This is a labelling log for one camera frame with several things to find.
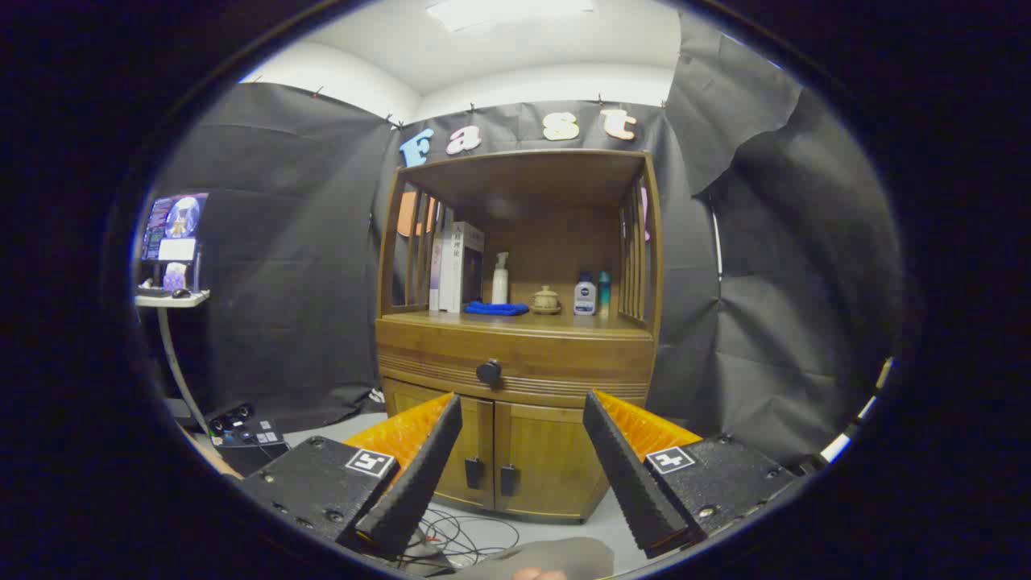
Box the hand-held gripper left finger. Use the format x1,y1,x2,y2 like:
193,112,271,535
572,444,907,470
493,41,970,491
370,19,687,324
238,392,464,562

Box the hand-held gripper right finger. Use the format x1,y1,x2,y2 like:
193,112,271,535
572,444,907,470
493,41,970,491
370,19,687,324
582,390,806,559

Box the wooden drawer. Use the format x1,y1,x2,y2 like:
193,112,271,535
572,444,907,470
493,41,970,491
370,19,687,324
376,321,655,401

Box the wooden cabinet door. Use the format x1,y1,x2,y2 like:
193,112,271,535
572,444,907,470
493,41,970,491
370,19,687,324
494,400,613,520
385,379,495,510

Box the wooden countertop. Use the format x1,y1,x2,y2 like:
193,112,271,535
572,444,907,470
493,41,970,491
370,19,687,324
385,306,652,335

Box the wooden cabinet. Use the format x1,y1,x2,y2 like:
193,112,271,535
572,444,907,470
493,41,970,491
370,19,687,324
375,149,663,524

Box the black control box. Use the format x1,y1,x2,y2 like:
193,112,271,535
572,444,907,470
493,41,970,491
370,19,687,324
205,403,287,452

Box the white boxed book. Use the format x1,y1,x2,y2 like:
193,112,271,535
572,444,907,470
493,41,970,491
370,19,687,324
439,222,486,313

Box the white stand with tray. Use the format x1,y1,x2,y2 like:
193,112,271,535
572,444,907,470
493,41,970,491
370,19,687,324
135,288,214,440

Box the computer monitor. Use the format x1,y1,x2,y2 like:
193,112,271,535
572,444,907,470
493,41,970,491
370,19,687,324
141,192,210,263

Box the black floor cables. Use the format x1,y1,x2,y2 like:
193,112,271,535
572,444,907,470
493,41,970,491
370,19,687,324
399,507,520,574

